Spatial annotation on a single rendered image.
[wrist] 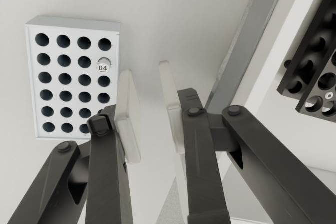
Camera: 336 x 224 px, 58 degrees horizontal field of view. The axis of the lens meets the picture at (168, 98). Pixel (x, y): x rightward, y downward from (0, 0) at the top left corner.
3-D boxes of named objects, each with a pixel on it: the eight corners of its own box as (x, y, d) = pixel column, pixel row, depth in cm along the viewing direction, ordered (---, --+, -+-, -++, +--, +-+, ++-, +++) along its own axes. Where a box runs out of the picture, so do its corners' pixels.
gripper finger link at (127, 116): (141, 164, 16) (128, 166, 16) (140, 104, 23) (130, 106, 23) (128, 117, 15) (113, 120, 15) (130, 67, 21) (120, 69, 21)
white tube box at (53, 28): (117, 124, 37) (115, 143, 33) (45, 121, 36) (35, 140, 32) (121, 22, 31) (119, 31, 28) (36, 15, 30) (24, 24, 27)
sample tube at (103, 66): (113, 59, 33) (109, 75, 29) (101, 58, 33) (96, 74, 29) (113, 48, 32) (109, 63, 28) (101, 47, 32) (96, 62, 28)
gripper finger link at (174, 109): (166, 109, 15) (181, 106, 15) (157, 61, 21) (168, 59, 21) (176, 156, 16) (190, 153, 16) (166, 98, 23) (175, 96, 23)
